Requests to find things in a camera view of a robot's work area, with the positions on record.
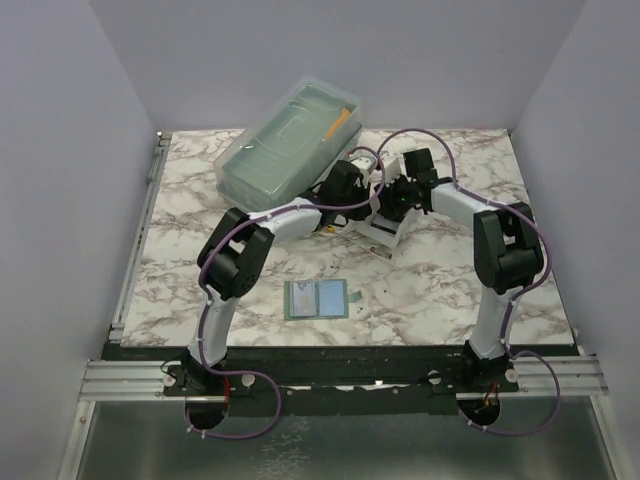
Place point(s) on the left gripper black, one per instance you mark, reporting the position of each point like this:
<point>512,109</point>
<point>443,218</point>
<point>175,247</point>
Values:
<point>358,214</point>

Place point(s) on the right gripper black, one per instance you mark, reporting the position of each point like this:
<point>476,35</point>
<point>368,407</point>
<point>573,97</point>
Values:
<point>389,206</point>

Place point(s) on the white card tray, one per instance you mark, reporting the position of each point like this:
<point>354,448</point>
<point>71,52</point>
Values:
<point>386,232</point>

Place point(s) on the green leather card holder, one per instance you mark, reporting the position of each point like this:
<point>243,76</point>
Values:
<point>332,297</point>

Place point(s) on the white card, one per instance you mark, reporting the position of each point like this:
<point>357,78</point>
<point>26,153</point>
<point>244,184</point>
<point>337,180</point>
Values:
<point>303,296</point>

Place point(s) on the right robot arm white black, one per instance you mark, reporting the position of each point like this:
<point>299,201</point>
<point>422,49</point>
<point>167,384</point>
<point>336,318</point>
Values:
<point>507,253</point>

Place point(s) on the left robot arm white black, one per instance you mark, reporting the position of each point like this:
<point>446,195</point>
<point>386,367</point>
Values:
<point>233,258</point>

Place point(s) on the small metal clip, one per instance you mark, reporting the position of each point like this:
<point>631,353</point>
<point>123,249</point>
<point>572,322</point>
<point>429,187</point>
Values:
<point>380,253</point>

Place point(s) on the clear plastic storage box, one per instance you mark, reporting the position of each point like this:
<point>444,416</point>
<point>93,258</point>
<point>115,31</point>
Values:
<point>283,153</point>

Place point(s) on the orange tool inside box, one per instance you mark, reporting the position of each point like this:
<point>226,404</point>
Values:
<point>345,113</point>

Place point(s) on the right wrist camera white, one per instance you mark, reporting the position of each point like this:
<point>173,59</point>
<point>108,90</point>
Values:
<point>393,172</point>

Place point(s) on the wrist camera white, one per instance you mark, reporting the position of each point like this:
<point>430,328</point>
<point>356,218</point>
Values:
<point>367,165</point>
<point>393,172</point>

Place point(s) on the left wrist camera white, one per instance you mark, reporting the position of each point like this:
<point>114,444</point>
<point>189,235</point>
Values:
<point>367,165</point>

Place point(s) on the black front mounting rail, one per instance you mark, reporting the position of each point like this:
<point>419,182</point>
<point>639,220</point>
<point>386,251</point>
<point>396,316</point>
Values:
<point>328,381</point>

